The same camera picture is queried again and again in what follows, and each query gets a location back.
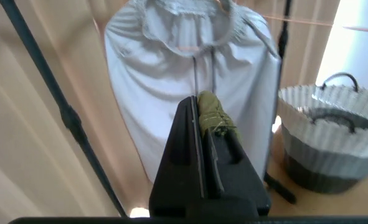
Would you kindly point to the black clothes rack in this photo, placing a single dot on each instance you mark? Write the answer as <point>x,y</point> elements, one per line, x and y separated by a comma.
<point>68,116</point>

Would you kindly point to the white laundry basket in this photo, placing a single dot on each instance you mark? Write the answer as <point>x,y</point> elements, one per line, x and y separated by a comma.
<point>327,155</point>

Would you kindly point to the green garment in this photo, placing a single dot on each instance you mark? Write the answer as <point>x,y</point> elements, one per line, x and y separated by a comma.
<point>211,112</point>

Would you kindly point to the pale grey shorts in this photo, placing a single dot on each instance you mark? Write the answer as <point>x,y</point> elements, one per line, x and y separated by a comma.
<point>158,93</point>

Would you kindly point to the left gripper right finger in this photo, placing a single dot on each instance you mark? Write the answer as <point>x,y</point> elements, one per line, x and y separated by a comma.
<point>236,183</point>

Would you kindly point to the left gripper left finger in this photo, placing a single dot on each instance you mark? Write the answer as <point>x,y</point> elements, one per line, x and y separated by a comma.
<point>177,174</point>

